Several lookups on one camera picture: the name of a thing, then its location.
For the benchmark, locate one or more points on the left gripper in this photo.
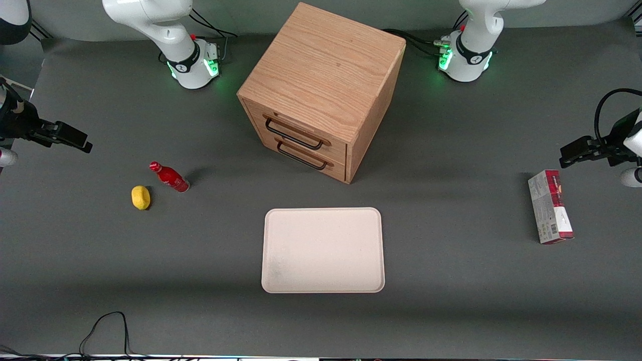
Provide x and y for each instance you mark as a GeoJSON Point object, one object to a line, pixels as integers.
{"type": "Point", "coordinates": [615, 139]}

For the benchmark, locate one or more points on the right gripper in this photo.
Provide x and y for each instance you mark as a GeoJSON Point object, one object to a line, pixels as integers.
{"type": "Point", "coordinates": [19, 124]}

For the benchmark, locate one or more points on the red coke bottle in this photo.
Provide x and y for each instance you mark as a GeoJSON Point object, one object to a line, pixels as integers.
{"type": "Point", "coordinates": [170, 177]}

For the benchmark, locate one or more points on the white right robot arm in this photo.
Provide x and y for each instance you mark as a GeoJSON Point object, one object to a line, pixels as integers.
{"type": "Point", "coordinates": [150, 20]}

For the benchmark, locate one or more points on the beige plastic tray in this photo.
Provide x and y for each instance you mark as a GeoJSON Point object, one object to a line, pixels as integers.
{"type": "Point", "coordinates": [323, 249]}

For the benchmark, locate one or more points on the grey and red carton box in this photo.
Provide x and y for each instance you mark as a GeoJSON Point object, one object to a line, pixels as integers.
{"type": "Point", "coordinates": [549, 208]}

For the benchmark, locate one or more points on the yellow lemon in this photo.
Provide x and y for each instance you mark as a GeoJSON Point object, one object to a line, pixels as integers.
{"type": "Point", "coordinates": [141, 197]}

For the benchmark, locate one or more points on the wooden drawer cabinet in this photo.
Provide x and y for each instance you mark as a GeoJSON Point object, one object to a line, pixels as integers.
{"type": "Point", "coordinates": [321, 80]}

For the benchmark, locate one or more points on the aluminium frame strut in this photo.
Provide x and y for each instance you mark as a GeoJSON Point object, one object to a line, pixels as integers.
{"type": "Point", "coordinates": [39, 31]}

